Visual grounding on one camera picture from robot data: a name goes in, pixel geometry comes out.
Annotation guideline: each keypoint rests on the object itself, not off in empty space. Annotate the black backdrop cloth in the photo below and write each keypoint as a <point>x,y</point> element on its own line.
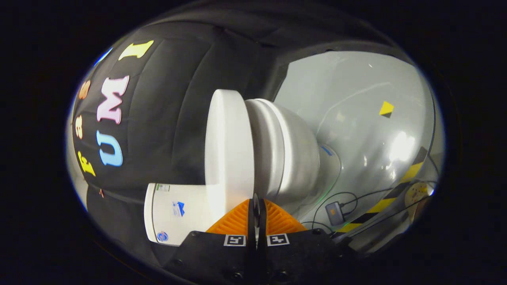
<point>170,103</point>

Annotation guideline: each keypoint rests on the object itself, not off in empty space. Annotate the round tan spotted object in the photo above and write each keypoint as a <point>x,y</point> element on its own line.
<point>418,196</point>

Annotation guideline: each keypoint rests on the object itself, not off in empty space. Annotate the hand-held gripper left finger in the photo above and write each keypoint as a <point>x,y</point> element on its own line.
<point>222,257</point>

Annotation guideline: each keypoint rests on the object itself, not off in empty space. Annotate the small grey adapter box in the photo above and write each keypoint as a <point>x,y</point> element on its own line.
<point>335,213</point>

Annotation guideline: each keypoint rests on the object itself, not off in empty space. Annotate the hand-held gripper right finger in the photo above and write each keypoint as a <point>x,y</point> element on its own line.
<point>293,257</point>

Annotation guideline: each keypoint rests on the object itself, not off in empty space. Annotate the white toilet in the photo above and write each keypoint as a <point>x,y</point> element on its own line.
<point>297,158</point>

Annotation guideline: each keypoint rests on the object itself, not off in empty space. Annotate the yellow black floor tape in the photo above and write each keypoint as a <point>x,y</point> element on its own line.
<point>380,206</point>

